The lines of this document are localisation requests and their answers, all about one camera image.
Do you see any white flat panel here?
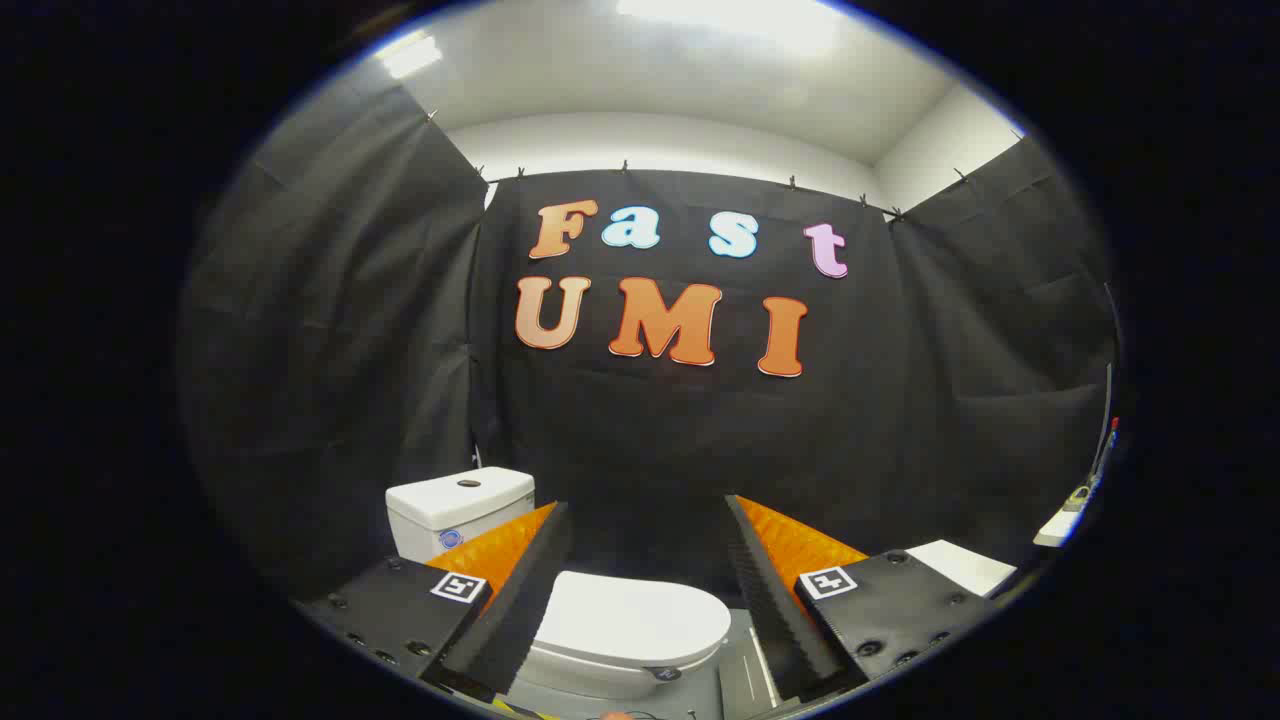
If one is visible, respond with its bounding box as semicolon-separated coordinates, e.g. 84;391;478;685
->
1033;505;1091;549

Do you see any white toilet lid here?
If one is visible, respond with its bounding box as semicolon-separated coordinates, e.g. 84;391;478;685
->
528;571;733;673

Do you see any white toilet tank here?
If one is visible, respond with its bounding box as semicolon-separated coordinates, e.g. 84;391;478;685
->
385;466;537;564

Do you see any black backdrop cloth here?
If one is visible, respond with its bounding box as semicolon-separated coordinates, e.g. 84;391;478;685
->
178;80;1119;606

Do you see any white drawer cabinet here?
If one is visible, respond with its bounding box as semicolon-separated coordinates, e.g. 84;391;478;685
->
905;539;1019;599

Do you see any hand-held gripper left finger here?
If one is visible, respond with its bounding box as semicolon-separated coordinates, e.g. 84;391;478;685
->
297;500;573;706

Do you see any ceiling light panel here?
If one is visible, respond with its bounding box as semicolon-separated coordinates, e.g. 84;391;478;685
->
376;32;444;81

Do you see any white toilet bowl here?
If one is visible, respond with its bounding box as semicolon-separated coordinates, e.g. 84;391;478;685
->
512;645;727;703

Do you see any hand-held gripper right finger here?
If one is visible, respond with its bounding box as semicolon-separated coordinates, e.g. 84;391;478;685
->
724;494;1003;703

